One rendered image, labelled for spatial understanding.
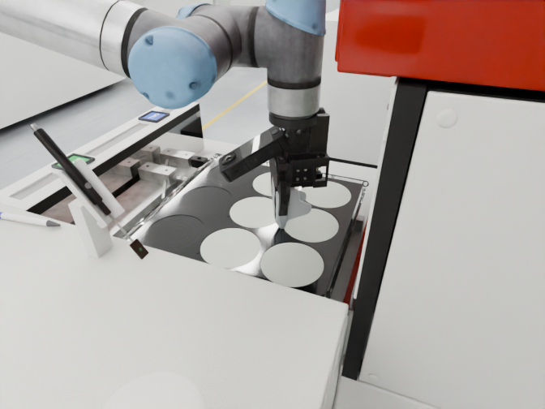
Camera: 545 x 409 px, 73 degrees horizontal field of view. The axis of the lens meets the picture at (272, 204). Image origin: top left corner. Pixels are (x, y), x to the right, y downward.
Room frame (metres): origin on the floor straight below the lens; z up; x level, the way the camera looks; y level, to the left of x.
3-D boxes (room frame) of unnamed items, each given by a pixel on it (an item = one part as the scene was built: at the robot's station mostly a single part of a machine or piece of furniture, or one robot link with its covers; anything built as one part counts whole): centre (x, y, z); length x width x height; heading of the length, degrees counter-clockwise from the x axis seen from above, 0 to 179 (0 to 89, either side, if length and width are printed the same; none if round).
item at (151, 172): (0.71, 0.26, 0.89); 0.08 x 0.03 x 0.03; 69
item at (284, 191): (0.49, -0.02, 0.99); 0.05 x 0.02 x 0.09; 10
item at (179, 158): (0.79, 0.23, 0.89); 0.08 x 0.03 x 0.03; 69
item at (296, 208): (0.50, -0.04, 0.95); 0.06 x 0.03 x 0.09; 100
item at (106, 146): (0.76, 0.35, 0.89); 0.55 x 0.09 x 0.14; 159
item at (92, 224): (0.37, 0.22, 1.03); 0.06 x 0.04 x 0.13; 69
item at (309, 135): (0.52, -0.04, 1.05); 0.09 x 0.08 x 0.12; 100
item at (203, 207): (0.56, 0.03, 0.90); 0.34 x 0.34 x 0.01; 69
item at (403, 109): (0.66, -0.25, 1.02); 0.82 x 0.03 x 0.40; 159
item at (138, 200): (0.64, 0.28, 0.87); 0.36 x 0.08 x 0.03; 159
